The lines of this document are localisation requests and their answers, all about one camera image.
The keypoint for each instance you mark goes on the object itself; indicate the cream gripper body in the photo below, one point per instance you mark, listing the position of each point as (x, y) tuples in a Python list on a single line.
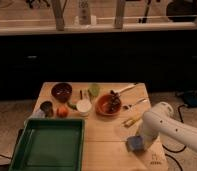
[(148, 141)]

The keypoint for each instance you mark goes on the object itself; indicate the blue sponge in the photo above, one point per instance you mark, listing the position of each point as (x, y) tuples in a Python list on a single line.
[(135, 143)]

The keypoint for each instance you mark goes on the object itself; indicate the dark grapes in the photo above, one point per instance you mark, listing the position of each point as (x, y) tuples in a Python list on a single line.
[(113, 103)]

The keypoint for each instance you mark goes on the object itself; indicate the green cup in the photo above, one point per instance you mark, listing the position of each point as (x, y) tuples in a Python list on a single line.
[(94, 89)]

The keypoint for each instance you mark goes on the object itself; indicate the black object on floor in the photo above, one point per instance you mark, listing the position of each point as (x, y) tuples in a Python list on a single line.
[(189, 98)]

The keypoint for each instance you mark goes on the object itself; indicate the orange fruit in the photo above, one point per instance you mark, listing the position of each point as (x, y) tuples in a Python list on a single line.
[(62, 111)]

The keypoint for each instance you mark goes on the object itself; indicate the dark red bowl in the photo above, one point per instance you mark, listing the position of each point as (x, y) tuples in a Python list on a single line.
[(62, 92)]

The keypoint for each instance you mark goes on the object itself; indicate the green plastic tray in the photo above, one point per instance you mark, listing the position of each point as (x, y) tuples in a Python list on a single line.
[(50, 145)]

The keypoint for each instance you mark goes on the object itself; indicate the green vegetable piece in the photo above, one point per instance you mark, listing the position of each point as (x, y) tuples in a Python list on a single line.
[(72, 106)]

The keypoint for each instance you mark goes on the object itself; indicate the silver fork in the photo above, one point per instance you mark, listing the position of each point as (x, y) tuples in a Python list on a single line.
[(129, 106)]

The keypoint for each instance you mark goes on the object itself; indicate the orange clay bowl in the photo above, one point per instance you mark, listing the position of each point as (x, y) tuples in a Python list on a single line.
[(101, 106)]

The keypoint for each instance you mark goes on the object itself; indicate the dark metal cup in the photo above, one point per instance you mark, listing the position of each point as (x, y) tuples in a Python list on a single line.
[(47, 108)]

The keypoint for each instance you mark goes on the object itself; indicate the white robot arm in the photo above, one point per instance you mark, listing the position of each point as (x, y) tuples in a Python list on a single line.
[(158, 120)]

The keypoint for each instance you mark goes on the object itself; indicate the dark stick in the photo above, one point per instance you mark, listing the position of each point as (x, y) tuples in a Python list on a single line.
[(81, 94)]

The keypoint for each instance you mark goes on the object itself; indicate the white cup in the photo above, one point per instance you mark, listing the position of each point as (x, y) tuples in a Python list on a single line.
[(83, 107)]

